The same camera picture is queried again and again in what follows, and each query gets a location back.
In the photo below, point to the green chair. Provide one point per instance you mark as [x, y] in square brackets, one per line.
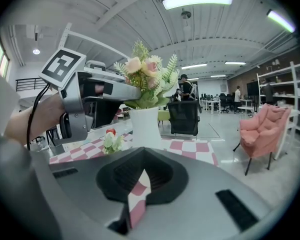
[163, 116]

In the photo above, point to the pink white checkered cloth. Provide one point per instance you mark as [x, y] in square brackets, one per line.
[190, 149]

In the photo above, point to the white office table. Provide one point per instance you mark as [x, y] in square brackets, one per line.
[210, 104]

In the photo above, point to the pink rose flowers bunch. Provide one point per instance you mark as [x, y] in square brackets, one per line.
[147, 79]

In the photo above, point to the white ceramic vase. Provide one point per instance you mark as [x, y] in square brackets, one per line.
[145, 129]

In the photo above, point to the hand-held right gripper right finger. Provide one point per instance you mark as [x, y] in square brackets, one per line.
[170, 181]

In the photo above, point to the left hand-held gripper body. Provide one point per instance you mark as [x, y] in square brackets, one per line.
[75, 101]

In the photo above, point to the black monitor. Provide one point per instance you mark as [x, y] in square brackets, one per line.
[105, 114]

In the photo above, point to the round pendant lamp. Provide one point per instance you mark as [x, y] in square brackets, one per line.
[36, 51]

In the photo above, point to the pink padded armchair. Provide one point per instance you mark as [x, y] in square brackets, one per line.
[262, 131]

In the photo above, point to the black wall screen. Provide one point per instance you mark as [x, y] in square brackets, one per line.
[253, 89]

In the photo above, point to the white metal storage shelf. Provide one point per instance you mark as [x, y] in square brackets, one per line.
[293, 84]

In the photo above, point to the person's left forearm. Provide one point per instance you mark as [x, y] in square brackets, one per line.
[40, 119]

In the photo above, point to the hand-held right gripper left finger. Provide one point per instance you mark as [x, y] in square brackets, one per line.
[115, 181]

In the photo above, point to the white shirt sleeve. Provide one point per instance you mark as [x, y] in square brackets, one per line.
[2, 101]

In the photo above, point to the black mesh office chair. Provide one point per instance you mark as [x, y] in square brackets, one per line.
[183, 117]

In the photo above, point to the black metal railing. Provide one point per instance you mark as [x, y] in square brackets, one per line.
[30, 84]

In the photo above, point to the long ceiling light panel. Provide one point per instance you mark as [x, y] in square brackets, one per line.
[281, 21]
[197, 0]
[235, 63]
[194, 66]

